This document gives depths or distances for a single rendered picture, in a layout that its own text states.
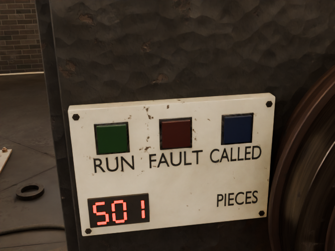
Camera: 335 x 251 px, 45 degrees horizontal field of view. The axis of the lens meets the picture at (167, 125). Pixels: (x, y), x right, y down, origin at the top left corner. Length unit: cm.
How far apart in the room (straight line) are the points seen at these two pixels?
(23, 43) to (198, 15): 617
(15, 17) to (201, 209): 615
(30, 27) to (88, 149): 609
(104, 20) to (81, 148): 16
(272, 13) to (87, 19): 22
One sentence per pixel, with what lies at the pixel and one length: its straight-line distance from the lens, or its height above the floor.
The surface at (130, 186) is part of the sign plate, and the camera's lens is 53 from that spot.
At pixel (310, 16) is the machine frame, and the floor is 134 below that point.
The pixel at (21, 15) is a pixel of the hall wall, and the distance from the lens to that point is 658.
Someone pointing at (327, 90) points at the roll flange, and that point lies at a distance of 48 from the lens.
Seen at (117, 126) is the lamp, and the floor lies 122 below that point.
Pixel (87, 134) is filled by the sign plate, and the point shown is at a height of 121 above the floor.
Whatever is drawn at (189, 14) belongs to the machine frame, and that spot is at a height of 134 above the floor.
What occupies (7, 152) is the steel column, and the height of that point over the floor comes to 3.
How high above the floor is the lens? 139
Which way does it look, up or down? 20 degrees down
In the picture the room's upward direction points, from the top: 1 degrees counter-clockwise
